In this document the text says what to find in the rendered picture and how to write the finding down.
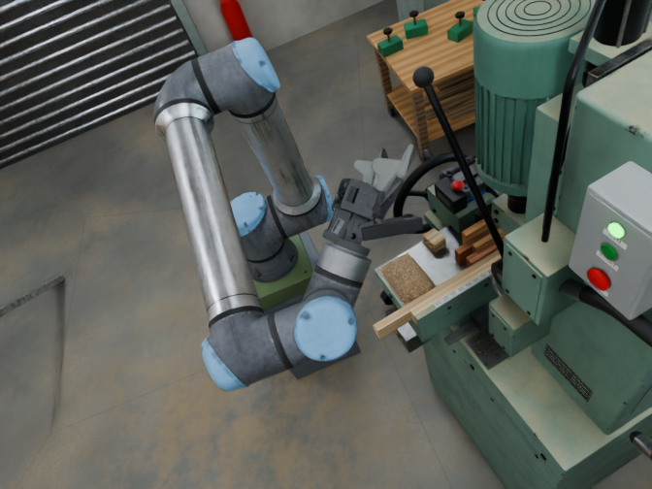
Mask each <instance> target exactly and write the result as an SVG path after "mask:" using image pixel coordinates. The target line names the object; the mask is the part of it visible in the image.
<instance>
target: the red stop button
mask: <svg viewBox="0 0 652 489"><path fill-rule="evenodd" d="M587 278H588V280H589V281H590V283H591V284H592V285H593V286H594V287H595V288H597V289H599V290H601V291H605V290H606V289H608V288H609V281H608V278H607V276H606V275H605V274H604V273H603V272H602V271H600V270H598V269H596V268H591V269H589V270H588V271H587Z"/></svg>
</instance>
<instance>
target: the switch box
mask: <svg viewBox="0 0 652 489"><path fill-rule="evenodd" d="M611 221H618V222H619V223H621V224H622V225H623V226H624V227H625V229H626V232H627V234H626V236H625V237H624V238H618V239H619V240H620V241H622V242H623V243H624V244H626V245H627V248H626V250H625V249H624V248H622V247H621V246H620V245H618V244H617V243H616V242H614V241H613V240H612V239H610V238H609V237H608V236H607V235H605V234H604V233H603V229H604V228H605V229H606V230H607V231H609V230H608V225H609V223H610V222H611ZM603 242H609V243H611V244H613V245H614V246H615V247H616V248H617V250H618V251H619V254H620V258H619V259H618V260H617V261H611V262H613V263H614V264H615V265H616V266H618V267H619V268H618V271H617V272H616V271H615V270H614V269H613V268H612V267H610V266H609V265H608V264H607V263H605V262H604V261H603V260H602V258H600V257H599V256H598V255H597V251H599V252H601V243H603ZM569 267H570V268H571V269H572V270H573V271H574V272H575V273H576V274H578V275H579V276H580V277H581V278H582V279H583V280H584V281H586V282H587V283H588V284H589V285H590V286H591V287H592V288H594V289H595V290H596V291H597V292H598V293H599V294H600V295H601V296H603V297H604V298H605V299H606V300H607V301H608V302H609V303H611V304H612V305H613V306H614V307H615V308H616V309H617V310H619V311H620V312H621V313H622V314H623V315H624V316H625V317H626V318H628V319H629V320H632V319H634V318H636V317H638V316H639V315H641V314H642V313H644V312H645V311H647V310H649V309H651V308H652V174H651V173H649V172H648V171H646V170H645V169H643V168H641V167H640V166H638V165H637V164H636V163H634V162H632V161H629V162H627V163H626V164H624V165H622V166H621V167H619V168H617V169H616V170H614V171H612V172H611V173H609V174H607V175H606V176H604V177H602V178H601V179H598V180H597V181H595V182H593V183H592V184H590V185H589V186H588V188H587V191H586V196H585V200H584V204H583V208H582V212H581V216H580V219H579V223H578V228H577V232H576V236H575V240H574V244H573V248H572V252H571V256H570V263H569ZM591 268H596V269H598V270H600V271H602V272H603V273H604V274H605V275H606V276H607V278H608V281H609V288H608V289H606V290H605V291H606V292H607V293H608V295H607V297H606V296H605V295H604V294H603V293H602V292H601V291H600V290H599V289H597V288H595V287H594V286H593V285H592V284H591V283H590V281H588V278H587V271H588V270H589V269H591Z"/></svg>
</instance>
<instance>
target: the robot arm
mask: <svg viewBox="0 0 652 489"><path fill-rule="evenodd" d="M279 88H280V84H279V80H278V78H277V74H276V72H275V70H274V68H273V66H272V64H271V62H270V60H269V58H268V56H267V54H266V52H265V51H264V50H263V48H262V46H261V45H260V43H259V42H258V41H257V40H256V39H254V38H245V39H242V40H240V41H235V42H233V43H232V44H230V45H228V46H225V47H223V48H221V49H217V50H214V51H212V52H209V53H207V54H205V55H202V56H200V57H198V58H195V59H193V60H192V59H191V60H189V61H187V62H185V63H184V64H182V65H181V66H180V67H178V68H177V69H176V71H175V72H174V73H173V74H172V75H171V76H170V77H169V78H168V79H167V80H166V82H165V83H164V85H163V86H162V88H161V90H160V92H159V94H158V97H157V99H156V101H155V106H154V110H153V121H154V126H155V130H156V133H157V135H158V136H159V138H160V139H161V140H163V141H164V142H166V143H167V145H168V149H169V153H170V157H171V161H172V165H173V170H174V174H175V178H176V183H177V187H178V191H179V198H180V202H181V206H182V210H183V215H184V219H185V223H186V227H187V232H188V236H189V240H190V244H191V248H192V252H193V256H194V261H195V265H196V269H197V273H198V278H199V281H200V285H201V290H202V294H203V298H204V302H205V307H206V311H207V315H208V319H209V322H208V325H209V329H210V334H211V337H210V338H205V340H204V341H203V342H202V346H201V349H202V356H203V359H204V362H205V365H206V368H207V370H208V372H209V374H210V376H211V377H212V380H213V381H214V382H215V384H216V385H217V386H218V387H219V388H221V389H222V390H224V391H228V392H230V391H234V390H237V389H240V388H243V387H249V385H250V384H253V383H255V382H258V381H260V380H263V379H265V378H268V377H270V376H273V375H277V374H280V373H282V372H285V371H287V370H290V369H292V368H297V367H299V366H302V365H304V364H306V363H308V362H311V361H313V360H316V361H333V360H336V359H338V358H340V357H342V356H344V355H345V354H346V352H347V351H348V350H349V349H350V348H351V347H352V345H353V343H354V341H355V338H356V334H357V327H358V325H357V317H356V314H355V312H354V310H353V308H354V305H355V303H356V300H357V298H358V295H359V293H360V290H361V287H362V285H363V282H364V280H365V278H366V275H367V273H368V270H369V268H370V266H371V263H372V260H371V259H370V258H368V257H366V256H368V255H369V253H370V249H369V248H367V247H365V246H362V245H361V243H362V241H363V242H364V241H370V240H375V239H380V238H386V237H391V236H397V235H402V234H412V233H414V232H417V231H422V230H423V219H422V217H419V216H416V215H413V214H410V213H407V214H404V215H403V216H400V217H394V218H389V219H384V217H385V216H386V214H387V212H388V210H389V209H390V207H391V206H392V204H393V203H394V201H395V199H396V198H397V196H398V194H399V191H400V189H401V187H402V185H403V183H404V179H405V177H406V175H407V173H408V169H409V166H410V164H411V161H412V158H413V144H409V145H408V147H407V149H406V151H405V153H404V155H403V157H402V159H401V160H396V159H389V158H388V156H387V153H386V150H385V148H382V150H381V152H380V154H379V157H378V158H376V159H375V160H374V161H373V162H371V161H363V160H357V161H355V163H354V168H355V169H356V170H357V171H358V172H359V173H360V174H361V175H362V176H363V181H361V180H356V179H342V180H341V183H340V186H339V188H338V191H337V194H336V196H335V199H334V201H333V202H332V198H331V196H330V193H329V190H328V187H327V185H326V182H325V180H324V179H323V177H322V176H313V175H312V174H310V173H308V170H307V168H306V165H305V163H304V160H303V158H302V156H301V153H300V151H299V149H298V147H297V144H296V142H295V139H294V137H293V135H292V132H291V130H290V127H289V125H288V122H287V120H286V117H285V115H284V112H283V110H282V108H281V105H280V103H279V100H278V98H277V95H276V91H277V89H279ZM225 111H228V112H229V113H230V114H231V115H232V116H233V118H234V119H235V121H236V122H237V124H238V126H239V128H240V130H241V131H242V133H243V135H244V137H245V139H246V141H247V143H248V144H249V146H250V148H251V150H252V151H253V153H254V155H255V157H256V158H257V160H258V162H259V164H260V166H261V167H262V169H263V171H264V173H265V174H266V176H267V178H268V180H269V181H270V183H271V185H272V187H273V188H274V192H273V194H271V195H269V196H266V197H263V196H262V195H261V194H258V193H257V192H247V193H244V194H242V195H241V196H240V197H239V196H238V197H237V198H235V199H234V200H233V201H232V202H231V203H230V200H229V197H228V193H227V190H226V186H225V183H224V179H223V176H222V174H221V170H220V167H219V163H218V160H217V157H216V153H215V150H214V146H213V143H212V137H211V132H212V130H213V127H214V120H213V117H214V116H215V115H216V114H220V113H223V112H225ZM328 221H330V222H329V225H328V228H327V230H324V232H323V235H322V237H324V238H325V239H326V240H329V241H331V242H332V244H330V243H325V244H324V246H323V248H322V250H321V253H320V256H319V258H318V261H317V264H316V266H315V269H314V271H313V274H312V276H311V279H310V283H309V286H308V288H307V291H306V293H305V296H304V299H303V301H302V302H301V303H299V304H296V305H294V306H291V307H289V308H286V309H284V310H280V311H277V312H273V313H271V314H268V315H265V314H264V311H263V309H262V307H261V306H260V303H259V300H258V296H257V293H256V289H255V286H254V283H253V279H254V280H256V281H259V282H273V281H276V280H279V279H281V278H283V277H285V276H287V275H288V274H289V273H290V272H291V271H292V270H293V268H294V267H295V265H296V263H297V260H298V249H297V247H296V246H295V244H294V243H293V242H292V241H291V240H290V239H289V238H290V237H292V236H295V235H297V234H300V233H302V232H305V231H307V230H309V229H311V228H314V227H316V226H319V225H321V224H325V223H327V222H328ZM351 233H353V235H352V237H351V238H350V234H351Z"/></svg>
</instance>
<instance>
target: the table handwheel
mask: <svg viewBox="0 0 652 489"><path fill-rule="evenodd" d="M447 162H457V160H456V158H455V155H454V153H453V151H449V152H445V153H442V154H439V155H436V156H434V157H432V158H430V159H429V160H427V161H425V162H424V163H423V164H421V165H420V166H419V167H417V168H416V169H415V170H414V171H413V172H412V173H411V174H410V175H409V176H408V178H407V179H406V180H405V182H404V183H403V185H402V187H401V189H400V191H399V194H398V196H397V198H396V199H395V202H394V207H393V216H394V217H400V216H403V207H404V203H405V200H406V198H407V196H420V197H424V198H425V199H426V200H427V201H428V202H429V199H428V192H427V188H428V187H429V186H431V185H433V184H434V183H432V184H430V185H429V186H428V187H427V188H426V189H425V191H416V190H411V189H412V188H413V187H414V185H415V184H416V183H417V182H418V181H419V180H420V179H421V178H422V177H423V176H424V175H425V174H427V173H428V172H429V171H431V170H432V169H434V168H436V167H438V166H439V165H441V164H443V163H447ZM432 229H433V228H432V227H431V226H430V225H429V224H428V223H425V224H423V230H422V231H417V232H414V233H412V234H423V233H427V232H429V231H430V230H432Z"/></svg>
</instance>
